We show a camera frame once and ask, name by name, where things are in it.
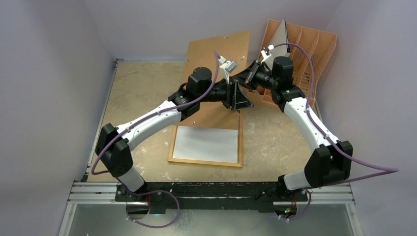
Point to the building photo print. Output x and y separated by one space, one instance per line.
206 144

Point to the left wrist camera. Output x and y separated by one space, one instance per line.
226 68

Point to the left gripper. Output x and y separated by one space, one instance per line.
234 98

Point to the peach desk organizer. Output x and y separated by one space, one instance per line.
318 44

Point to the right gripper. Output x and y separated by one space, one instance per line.
253 72

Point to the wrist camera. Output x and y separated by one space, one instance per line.
266 53
226 68

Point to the yellow wooden picture frame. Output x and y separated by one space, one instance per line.
240 150

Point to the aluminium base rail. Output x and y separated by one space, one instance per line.
158 197

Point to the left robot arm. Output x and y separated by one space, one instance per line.
115 143

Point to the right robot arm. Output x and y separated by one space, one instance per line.
327 164

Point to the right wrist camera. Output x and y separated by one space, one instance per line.
266 53

